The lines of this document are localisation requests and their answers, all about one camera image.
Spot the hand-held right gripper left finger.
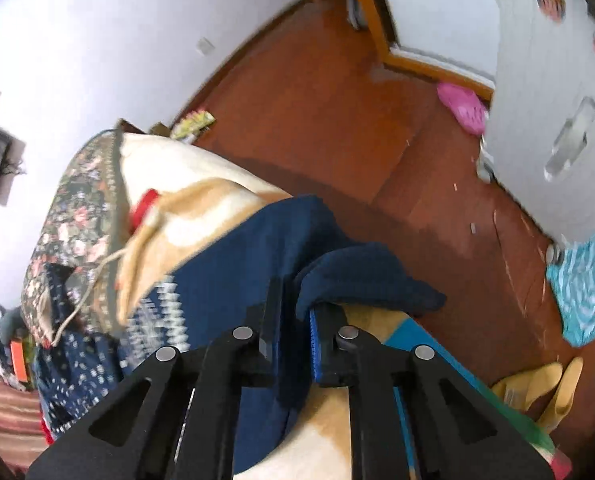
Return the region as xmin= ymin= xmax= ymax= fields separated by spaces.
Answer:
xmin=25 ymin=279 xmax=285 ymax=480

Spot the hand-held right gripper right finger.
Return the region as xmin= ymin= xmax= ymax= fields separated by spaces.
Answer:
xmin=307 ymin=304 xmax=569 ymax=480

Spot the plain navy sweater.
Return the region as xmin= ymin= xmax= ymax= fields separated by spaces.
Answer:
xmin=178 ymin=195 xmax=448 ymax=472

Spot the navy paisley patterned garment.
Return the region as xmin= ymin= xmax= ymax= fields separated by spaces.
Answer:
xmin=32 ymin=260 xmax=188 ymax=433

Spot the red object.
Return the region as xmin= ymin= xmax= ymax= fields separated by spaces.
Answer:
xmin=130 ymin=188 xmax=161 ymax=232

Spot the cream and tan printed blanket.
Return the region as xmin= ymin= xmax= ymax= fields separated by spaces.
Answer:
xmin=112 ymin=132 xmax=573 ymax=480

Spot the yellow slipper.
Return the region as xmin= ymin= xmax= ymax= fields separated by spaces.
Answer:
xmin=491 ymin=362 xmax=563 ymax=412
xmin=536 ymin=357 xmax=585 ymax=434

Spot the colourful packet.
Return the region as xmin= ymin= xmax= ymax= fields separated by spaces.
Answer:
xmin=170 ymin=109 xmax=216 ymax=141

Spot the floral bedspread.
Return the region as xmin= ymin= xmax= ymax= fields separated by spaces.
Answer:
xmin=20 ymin=130 xmax=128 ymax=351

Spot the orange box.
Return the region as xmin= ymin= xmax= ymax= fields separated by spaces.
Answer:
xmin=10 ymin=339 xmax=31 ymax=387

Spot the striped rug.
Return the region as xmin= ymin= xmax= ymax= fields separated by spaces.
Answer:
xmin=0 ymin=355 xmax=49 ymax=472

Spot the teal patterned cloth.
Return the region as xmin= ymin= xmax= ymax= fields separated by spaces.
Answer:
xmin=546 ymin=230 xmax=595 ymax=349

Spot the beige cord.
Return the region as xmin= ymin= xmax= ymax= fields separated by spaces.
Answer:
xmin=50 ymin=210 xmax=164 ymax=348

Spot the orange wooden door frame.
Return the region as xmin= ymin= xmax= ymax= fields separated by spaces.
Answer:
xmin=339 ymin=0 xmax=496 ymax=102

